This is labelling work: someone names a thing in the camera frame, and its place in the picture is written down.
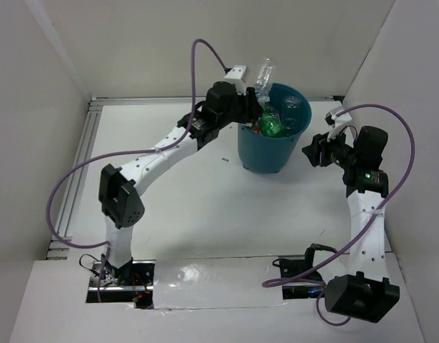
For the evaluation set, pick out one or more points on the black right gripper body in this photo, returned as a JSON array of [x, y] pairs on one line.
[[336, 150]]

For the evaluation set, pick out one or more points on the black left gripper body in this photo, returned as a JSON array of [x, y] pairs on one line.
[[241, 111]]

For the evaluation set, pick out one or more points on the large clear plastic bottle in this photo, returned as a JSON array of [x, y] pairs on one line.
[[264, 80]]

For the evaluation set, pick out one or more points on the clear bottle blue label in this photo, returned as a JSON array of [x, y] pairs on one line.
[[291, 114]]

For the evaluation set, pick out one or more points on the green plastic bottle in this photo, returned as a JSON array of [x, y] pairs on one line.
[[270, 122]]

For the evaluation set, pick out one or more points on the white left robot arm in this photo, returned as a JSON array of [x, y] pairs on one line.
[[121, 189]]

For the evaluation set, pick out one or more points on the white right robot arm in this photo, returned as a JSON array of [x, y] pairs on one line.
[[361, 289]]

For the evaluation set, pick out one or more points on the teal plastic bin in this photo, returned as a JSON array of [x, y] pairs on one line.
[[267, 155]]

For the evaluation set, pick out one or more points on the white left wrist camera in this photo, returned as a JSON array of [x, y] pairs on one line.
[[238, 76]]

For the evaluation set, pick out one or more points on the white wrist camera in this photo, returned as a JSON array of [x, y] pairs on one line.
[[238, 76], [337, 120]]

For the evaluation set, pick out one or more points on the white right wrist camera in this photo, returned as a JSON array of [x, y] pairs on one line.
[[337, 120]]

